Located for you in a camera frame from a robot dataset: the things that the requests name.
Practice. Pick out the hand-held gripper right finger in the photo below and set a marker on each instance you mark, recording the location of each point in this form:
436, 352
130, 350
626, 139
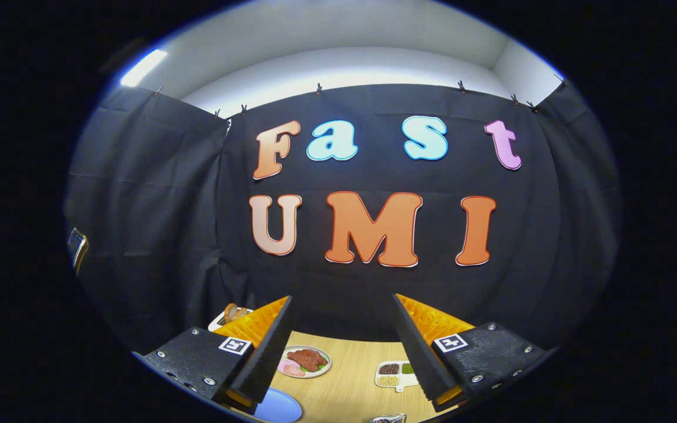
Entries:
418, 352

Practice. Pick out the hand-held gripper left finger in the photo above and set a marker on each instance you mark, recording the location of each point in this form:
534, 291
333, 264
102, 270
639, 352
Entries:
268, 346

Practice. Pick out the green beans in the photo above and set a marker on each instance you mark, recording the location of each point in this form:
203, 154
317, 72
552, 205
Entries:
407, 368

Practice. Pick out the pink ham slice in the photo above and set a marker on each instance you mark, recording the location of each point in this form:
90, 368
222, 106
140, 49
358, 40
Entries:
284, 365
295, 371

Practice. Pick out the white divided dish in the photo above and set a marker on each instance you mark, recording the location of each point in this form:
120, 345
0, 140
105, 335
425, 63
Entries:
404, 380

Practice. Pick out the dark brown beans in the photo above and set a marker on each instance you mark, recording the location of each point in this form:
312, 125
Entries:
389, 369

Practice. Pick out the brown steak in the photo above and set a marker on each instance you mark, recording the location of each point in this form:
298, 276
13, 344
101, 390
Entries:
306, 358

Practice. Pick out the yellow beans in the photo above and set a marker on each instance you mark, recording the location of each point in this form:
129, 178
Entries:
388, 380

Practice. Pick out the brown bread slice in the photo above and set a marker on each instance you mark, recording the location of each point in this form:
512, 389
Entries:
230, 313
241, 313

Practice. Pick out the grey oval food plate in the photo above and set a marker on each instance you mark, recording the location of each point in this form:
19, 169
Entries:
312, 374

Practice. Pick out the cream white toaster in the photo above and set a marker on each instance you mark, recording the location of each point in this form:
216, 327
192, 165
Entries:
218, 324

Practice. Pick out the blue round plate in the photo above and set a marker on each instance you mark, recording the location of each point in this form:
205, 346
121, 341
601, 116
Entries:
280, 408

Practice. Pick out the metal cutlery rack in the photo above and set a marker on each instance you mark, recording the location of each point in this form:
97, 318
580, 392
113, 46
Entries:
388, 419

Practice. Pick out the black backdrop cloth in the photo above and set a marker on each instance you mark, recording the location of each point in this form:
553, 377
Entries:
338, 288

